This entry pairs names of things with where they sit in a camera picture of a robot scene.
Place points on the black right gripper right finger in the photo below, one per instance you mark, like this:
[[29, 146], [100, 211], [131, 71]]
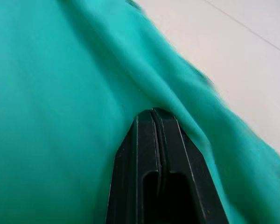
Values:
[[184, 177]]

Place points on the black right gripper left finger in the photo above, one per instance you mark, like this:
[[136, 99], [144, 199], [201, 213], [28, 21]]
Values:
[[133, 163]]

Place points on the teal green t-shirt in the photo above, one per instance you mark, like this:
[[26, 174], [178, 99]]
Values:
[[60, 93]]

